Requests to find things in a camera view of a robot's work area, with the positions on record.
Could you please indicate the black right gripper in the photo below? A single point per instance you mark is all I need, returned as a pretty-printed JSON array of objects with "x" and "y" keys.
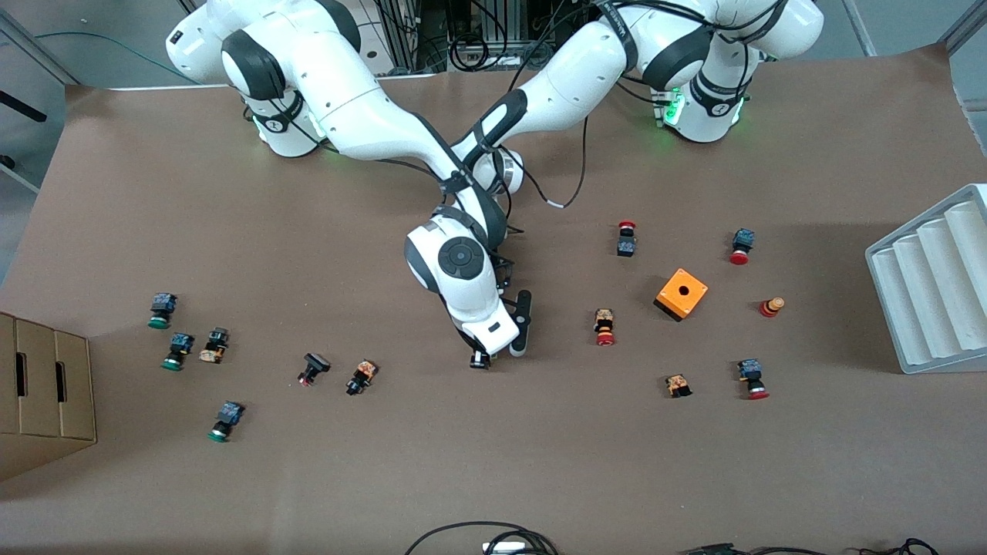
[{"x": 479, "y": 355}]

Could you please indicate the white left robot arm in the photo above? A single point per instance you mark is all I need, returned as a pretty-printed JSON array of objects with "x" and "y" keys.
[{"x": 570, "y": 85}]

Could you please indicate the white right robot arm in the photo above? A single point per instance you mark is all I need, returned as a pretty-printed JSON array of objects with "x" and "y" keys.
[{"x": 362, "y": 116}]

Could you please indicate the red button with orange block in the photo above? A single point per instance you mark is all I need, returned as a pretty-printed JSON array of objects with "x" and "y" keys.
[{"x": 604, "y": 324}]

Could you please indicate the black selector with orange block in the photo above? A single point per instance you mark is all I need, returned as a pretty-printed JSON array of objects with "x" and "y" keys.
[{"x": 361, "y": 378}]

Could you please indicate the red mushroom button black base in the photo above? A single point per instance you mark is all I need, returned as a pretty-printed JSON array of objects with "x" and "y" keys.
[{"x": 626, "y": 245}]

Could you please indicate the black square push button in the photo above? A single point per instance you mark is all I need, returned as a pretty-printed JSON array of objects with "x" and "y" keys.
[{"x": 314, "y": 364}]

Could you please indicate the small grey hub device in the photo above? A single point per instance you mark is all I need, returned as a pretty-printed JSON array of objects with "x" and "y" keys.
[{"x": 503, "y": 548}]

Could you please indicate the small orange contact block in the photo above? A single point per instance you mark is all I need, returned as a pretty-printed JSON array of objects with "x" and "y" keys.
[{"x": 678, "y": 385}]

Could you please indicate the red button with blue block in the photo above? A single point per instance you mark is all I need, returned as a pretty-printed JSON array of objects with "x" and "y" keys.
[
  {"x": 742, "y": 240},
  {"x": 750, "y": 374}
]

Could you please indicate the green push button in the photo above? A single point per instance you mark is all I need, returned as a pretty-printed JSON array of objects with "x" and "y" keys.
[
  {"x": 179, "y": 348},
  {"x": 227, "y": 418},
  {"x": 160, "y": 307}
]

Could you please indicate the red yellow button head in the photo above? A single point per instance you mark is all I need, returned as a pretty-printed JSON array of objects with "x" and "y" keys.
[{"x": 771, "y": 307}]

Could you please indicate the light grey ribbed tray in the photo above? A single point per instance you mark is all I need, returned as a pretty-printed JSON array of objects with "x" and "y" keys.
[{"x": 933, "y": 293}]

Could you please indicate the cardboard box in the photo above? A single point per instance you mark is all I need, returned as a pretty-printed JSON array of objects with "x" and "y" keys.
[{"x": 38, "y": 401}]

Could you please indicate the black rod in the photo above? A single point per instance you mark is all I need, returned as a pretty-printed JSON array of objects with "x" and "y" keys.
[{"x": 23, "y": 106}]

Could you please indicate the orange button enclosure box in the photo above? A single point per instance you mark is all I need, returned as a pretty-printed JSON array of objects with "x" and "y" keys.
[{"x": 671, "y": 301}]

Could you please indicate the black switch with orange block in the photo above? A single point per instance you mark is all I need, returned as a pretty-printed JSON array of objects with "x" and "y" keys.
[{"x": 216, "y": 343}]

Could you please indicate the aluminium frame bar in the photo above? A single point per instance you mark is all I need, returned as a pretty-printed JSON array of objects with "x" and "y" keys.
[
  {"x": 38, "y": 48},
  {"x": 857, "y": 23},
  {"x": 968, "y": 23}
]

